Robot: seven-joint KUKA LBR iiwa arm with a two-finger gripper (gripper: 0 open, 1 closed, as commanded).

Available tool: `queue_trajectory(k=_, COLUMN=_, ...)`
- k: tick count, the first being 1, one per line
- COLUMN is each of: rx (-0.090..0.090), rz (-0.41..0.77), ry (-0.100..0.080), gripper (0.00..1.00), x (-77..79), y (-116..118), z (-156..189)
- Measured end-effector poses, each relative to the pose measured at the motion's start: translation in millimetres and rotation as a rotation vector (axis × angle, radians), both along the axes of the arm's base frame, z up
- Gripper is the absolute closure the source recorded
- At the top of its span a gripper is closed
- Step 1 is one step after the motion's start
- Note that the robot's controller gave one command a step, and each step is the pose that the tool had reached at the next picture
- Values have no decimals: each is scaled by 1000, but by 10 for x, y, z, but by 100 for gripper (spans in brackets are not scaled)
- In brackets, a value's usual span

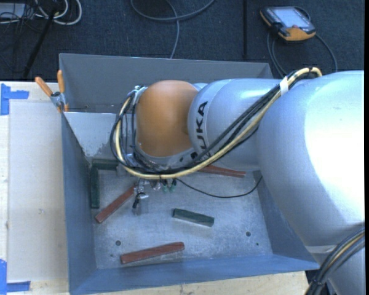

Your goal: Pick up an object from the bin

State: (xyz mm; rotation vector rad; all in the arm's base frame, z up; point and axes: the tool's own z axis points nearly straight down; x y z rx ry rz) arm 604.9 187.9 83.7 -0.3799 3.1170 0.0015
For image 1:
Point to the grey metal bin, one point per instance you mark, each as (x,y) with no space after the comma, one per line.
(172,235)

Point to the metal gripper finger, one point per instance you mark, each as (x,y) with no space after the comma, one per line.
(136,202)
(144,206)

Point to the dark green flat block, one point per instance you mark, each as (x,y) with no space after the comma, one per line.
(104,164)
(94,189)
(193,217)

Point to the red-brown flat block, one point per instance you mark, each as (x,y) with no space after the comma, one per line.
(152,252)
(224,171)
(114,205)

